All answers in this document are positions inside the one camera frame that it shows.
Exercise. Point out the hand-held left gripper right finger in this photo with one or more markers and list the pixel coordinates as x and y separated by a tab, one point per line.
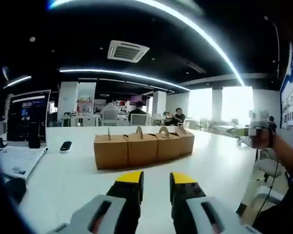
185	207

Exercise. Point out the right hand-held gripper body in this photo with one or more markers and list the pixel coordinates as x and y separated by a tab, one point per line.
260	119

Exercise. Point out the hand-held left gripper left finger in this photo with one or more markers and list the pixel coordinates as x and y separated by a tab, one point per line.
122	207

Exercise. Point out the brown paper box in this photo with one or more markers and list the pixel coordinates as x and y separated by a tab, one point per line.
142	151
186	142
111	153
168	147

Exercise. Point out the open laptop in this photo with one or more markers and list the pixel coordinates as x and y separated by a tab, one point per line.
22	158

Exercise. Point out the person's right hand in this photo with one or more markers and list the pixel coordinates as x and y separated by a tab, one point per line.
262	140

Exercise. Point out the potted green plant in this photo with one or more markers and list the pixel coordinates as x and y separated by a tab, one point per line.
165	113

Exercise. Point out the ceiling vent grille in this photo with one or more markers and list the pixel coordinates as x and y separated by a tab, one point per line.
196	67

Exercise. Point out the small black white device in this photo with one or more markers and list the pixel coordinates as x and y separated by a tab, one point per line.
66	146

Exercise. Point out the grey office chair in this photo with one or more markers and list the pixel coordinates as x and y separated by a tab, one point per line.
138	120

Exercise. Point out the white office chair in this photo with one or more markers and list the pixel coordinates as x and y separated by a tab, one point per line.
110	118

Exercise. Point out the person's black clothing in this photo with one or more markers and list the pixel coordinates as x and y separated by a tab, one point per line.
283	220

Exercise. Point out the white desk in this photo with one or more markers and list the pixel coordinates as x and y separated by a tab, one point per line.
80	118

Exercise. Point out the dark round object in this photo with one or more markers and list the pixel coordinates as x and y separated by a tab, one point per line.
15	190

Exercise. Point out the display shelf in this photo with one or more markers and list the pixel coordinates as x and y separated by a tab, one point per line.
85	106

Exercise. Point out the long ceiling light strip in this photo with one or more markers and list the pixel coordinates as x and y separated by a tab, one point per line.
197	28

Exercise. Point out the dark upright device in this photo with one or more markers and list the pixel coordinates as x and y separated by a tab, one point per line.
34	136

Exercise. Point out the curved ceiling light strip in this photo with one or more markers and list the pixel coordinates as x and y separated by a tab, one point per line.
127	74

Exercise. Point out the ceiling air conditioner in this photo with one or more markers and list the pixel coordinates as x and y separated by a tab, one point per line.
127	51

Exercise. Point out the short ceiling light strip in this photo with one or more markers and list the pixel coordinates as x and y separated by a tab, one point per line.
17	81

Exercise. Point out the purple wall screen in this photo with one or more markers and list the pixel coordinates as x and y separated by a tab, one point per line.
136	99

